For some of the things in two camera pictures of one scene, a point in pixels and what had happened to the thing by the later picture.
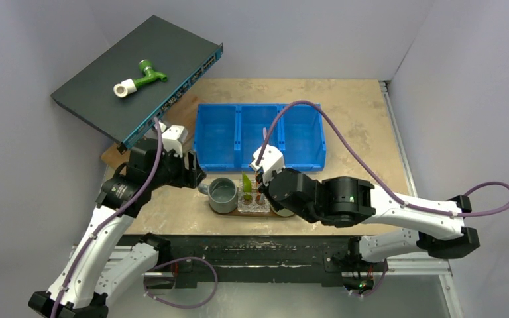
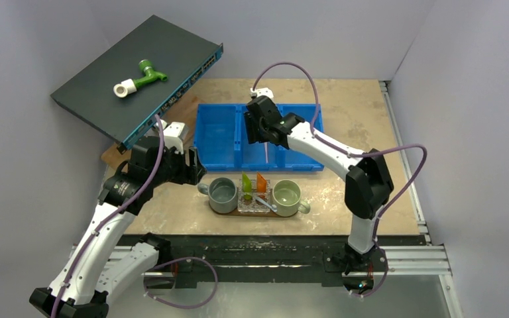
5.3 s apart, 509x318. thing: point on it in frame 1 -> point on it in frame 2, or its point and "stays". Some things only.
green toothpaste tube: (246, 187) stays
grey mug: (223, 195) stays
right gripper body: (262, 185) -> (254, 127)
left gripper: (189, 177) stays
